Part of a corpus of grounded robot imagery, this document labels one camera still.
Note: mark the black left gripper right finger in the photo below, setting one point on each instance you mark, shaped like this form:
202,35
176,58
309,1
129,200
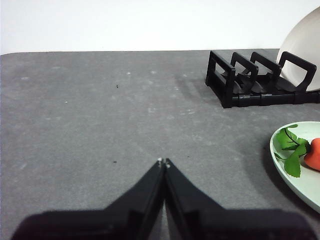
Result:
237,225

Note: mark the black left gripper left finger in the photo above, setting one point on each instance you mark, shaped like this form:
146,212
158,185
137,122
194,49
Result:
100,225

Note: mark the pale green plate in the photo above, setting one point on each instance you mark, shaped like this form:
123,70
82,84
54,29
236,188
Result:
307,190

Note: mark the orange carrot with green leaves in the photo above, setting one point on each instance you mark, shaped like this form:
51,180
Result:
315,155

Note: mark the black plate rack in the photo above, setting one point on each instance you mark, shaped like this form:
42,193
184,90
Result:
250,98

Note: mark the cream plate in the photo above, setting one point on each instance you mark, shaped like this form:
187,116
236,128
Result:
305,45

